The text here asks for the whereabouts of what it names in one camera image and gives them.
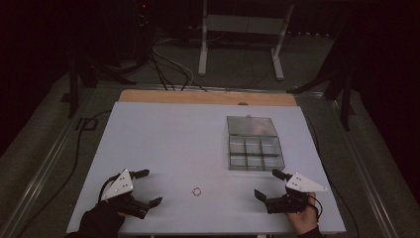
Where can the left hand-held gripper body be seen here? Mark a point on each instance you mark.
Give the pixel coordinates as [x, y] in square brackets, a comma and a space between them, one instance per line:
[120, 188]

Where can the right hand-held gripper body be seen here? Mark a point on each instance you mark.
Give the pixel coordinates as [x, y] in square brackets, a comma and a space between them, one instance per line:
[298, 193]

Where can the clear plastic compartment box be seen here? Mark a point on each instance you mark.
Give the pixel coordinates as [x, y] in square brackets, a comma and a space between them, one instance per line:
[254, 145]

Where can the person's right hand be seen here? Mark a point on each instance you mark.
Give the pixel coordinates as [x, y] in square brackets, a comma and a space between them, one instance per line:
[303, 218]

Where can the person's left hand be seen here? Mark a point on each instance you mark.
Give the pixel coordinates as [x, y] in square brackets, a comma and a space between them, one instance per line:
[102, 219]

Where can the white table cover sheet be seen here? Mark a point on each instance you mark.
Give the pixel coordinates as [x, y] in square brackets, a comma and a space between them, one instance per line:
[171, 148]

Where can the wooden table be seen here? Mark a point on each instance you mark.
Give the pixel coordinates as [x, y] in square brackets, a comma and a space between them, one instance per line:
[185, 97]

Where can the black tripod stand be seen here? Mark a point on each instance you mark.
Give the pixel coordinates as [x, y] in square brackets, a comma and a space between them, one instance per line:
[345, 99]
[74, 89]

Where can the white metal stand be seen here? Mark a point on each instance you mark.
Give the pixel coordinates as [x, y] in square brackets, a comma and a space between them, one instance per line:
[241, 24]

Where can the metal frame rail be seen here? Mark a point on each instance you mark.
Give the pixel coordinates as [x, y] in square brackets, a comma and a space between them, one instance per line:
[43, 165]
[366, 172]

